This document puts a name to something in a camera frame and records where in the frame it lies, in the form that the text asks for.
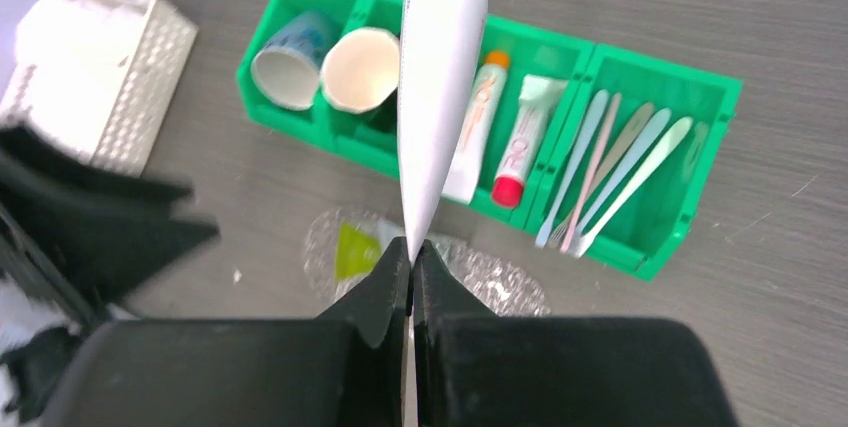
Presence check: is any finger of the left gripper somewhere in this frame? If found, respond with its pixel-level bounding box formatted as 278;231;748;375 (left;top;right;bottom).
1;126;193;206
1;198;219;308

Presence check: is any pale mint toothpaste tube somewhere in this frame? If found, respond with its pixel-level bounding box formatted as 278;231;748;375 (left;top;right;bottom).
397;0;489;262

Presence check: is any white red-cap toothpaste tube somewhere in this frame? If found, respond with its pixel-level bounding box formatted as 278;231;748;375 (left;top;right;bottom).
491;74;569;209

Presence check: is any white orange-print toothpaste tube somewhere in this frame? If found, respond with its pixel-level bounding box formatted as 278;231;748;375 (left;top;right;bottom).
442;50;511;205

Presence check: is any pale blue toothbrush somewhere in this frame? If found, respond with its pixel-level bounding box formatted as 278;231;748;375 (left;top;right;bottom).
560;108;671;253

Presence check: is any white cloth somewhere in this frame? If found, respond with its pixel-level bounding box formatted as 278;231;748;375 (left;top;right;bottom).
15;0;144;151

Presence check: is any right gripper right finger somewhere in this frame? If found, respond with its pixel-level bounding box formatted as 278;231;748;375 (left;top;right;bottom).
410;241;495;426

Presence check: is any dark green mug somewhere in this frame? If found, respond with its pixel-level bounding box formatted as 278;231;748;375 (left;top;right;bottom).
320;27;400;115

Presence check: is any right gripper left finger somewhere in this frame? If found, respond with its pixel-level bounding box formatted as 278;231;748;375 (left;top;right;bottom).
319;236;412;426

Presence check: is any light blue toothbrush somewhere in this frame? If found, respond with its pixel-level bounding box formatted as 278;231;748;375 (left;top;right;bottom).
534;89;610;248

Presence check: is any green compartment bin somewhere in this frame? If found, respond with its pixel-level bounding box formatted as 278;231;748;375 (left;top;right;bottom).
236;0;743;280

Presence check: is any blue mug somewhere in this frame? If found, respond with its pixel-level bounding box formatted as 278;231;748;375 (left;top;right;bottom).
250;10;340;111

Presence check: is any yellow-green toothpaste tube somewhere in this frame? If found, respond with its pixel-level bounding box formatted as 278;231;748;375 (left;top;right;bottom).
334;221;383;281

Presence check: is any pink toothbrush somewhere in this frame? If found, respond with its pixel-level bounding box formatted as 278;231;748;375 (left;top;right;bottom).
559;93;621;253

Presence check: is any beige toothbrush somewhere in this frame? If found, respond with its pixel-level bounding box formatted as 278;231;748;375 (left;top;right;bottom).
547;102;655;248

